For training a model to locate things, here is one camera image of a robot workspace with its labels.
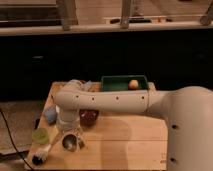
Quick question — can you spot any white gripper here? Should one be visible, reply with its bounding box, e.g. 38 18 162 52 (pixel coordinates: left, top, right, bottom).
56 114 80 132

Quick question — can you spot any white dish brush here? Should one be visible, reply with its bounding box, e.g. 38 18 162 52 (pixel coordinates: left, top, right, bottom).
32 134 61 166

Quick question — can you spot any wooden table frame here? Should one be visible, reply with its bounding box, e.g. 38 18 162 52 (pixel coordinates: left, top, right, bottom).
0 0 213 35

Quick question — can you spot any dark red bowl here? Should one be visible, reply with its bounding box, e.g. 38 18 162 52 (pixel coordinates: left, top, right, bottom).
79 110 99 127

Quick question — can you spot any metal cup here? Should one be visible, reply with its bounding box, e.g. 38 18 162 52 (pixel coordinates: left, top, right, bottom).
62 134 85 152

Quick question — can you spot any yellow ball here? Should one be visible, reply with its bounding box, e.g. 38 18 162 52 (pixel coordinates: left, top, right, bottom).
128 80 139 89

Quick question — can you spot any black cable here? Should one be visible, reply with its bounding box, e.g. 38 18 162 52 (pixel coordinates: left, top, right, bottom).
0 109 35 171

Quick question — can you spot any green plastic bin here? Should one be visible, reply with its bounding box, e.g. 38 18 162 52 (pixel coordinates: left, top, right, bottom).
101 75 149 91

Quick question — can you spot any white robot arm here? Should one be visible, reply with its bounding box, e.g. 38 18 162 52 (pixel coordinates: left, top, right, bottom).
55 80 213 171

